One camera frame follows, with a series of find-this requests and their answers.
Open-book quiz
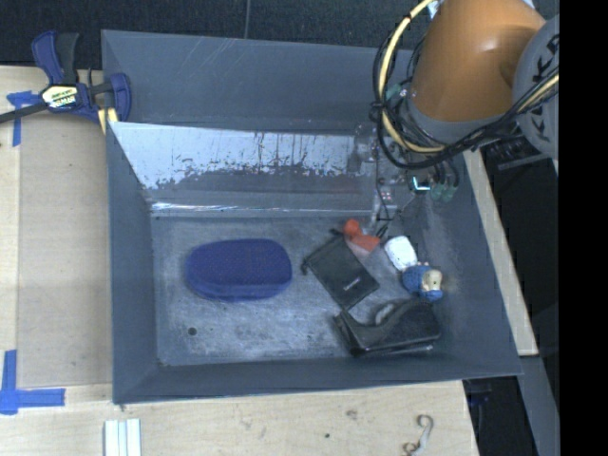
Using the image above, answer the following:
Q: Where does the black flat pouch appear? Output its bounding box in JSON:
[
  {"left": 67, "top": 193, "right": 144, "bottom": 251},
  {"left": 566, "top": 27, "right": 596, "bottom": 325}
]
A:
[{"left": 300, "top": 237, "right": 381, "bottom": 311}]

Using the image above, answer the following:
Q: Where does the blue oval case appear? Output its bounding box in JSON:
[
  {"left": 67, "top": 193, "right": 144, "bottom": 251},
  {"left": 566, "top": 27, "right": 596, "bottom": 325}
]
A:
[{"left": 183, "top": 237, "right": 294, "bottom": 302}]

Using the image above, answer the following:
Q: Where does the grey metal bin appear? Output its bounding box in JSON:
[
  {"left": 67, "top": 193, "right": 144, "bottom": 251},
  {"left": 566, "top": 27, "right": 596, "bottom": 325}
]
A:
[{"left": 100, "top": 28, "right": 524, "bottom": 406}]

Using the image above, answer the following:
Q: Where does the white and blue toy doll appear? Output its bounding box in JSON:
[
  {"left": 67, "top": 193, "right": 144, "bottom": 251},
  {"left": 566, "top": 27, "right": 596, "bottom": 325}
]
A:
[{"left": 383, "top": 235, "right": 446, "bottom": 303}]

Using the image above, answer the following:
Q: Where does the black tape dispenser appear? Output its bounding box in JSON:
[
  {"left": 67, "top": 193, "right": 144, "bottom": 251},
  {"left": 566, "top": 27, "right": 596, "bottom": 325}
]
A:
[{"left": 332, "top": 298, "right": 443, "bottom": 358}]

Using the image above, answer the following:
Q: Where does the orange-capped clear spray bottle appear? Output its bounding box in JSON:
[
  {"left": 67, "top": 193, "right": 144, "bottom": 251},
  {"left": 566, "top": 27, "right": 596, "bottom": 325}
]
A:
[{"left": 341, "top": 218, "right": 382, "bottom": 258}]

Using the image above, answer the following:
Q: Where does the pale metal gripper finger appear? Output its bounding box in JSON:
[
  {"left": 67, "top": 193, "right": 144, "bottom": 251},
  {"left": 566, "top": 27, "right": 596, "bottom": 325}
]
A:
[
  {"left": 378, "top": 189, "right": 405, "bottom": 236},
  {"left": 370, "top": 188, "right": 389, "bottom": 228}
]

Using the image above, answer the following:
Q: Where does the metal S hook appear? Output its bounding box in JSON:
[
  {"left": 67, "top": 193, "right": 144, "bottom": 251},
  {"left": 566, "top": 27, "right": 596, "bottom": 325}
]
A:
[{"left": 402, "top": 413, "right": 436, "bottom": 456}]

